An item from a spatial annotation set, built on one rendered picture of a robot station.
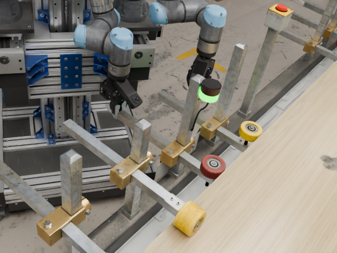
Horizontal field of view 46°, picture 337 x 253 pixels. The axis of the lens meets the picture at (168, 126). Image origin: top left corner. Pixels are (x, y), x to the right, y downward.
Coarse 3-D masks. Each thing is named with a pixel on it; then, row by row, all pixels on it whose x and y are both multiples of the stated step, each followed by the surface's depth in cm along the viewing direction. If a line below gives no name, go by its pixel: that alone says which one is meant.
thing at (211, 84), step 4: (204, 80) 120; (208, 80) 121; (212, 80) 121; (216, 80) 121; (204, 84) 119; (208, 84) 119; (212, 84) 120; (216, 84) 120; (220, 84) 120; (212, 88) 118; (216, 88) 118; (196, 100) 125; (204, 108) 126; (196, 116) 130; (192, 128) 134
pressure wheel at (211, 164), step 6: (210, 156) 131; (216, 156) 132; (204, 162) 129; (210, 162) 130; (216, 162) 129; (222, 162) 130; (204, 168) 127; (210, 168) 127; (216, 168) 128; (222, 168) 128; (204, 174) 129; (210, 174) 127; (216, 174) 127
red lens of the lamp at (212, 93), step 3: (207, 78) 122; (201, 84) 121; (201, 87) 120; (204, 87) 118; (201, 90) 120; (204, 90) 119; (207, 90) 118; (210, 90) 118; (213, 90) 118; (216, 90) 118; (219, 90) 119; (204, 93) 119; (207, 93) 119; (210, 93) 119; (213, 93) 119; (216, 93) 119
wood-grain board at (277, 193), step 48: (336, 96) 170; (288, 144) 143; (336, 144) 147; (240, 192) 123; (288, 192) 126; (336, 192) 129; (192, 240) 108; (240, 240) 110; (288, 240) 112; (336, 240) 115
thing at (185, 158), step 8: (120, 112) 148; (120, 120) 148; (128, 120) 145; (136, 120) 146; (152, 136) 141; (160, 136) 142; (160, 144) 140; (168, 144) 139; (184, 152) 137; (184, 160) 136; (192, 160) 135; (192, 168) 135; (200, 176) 134
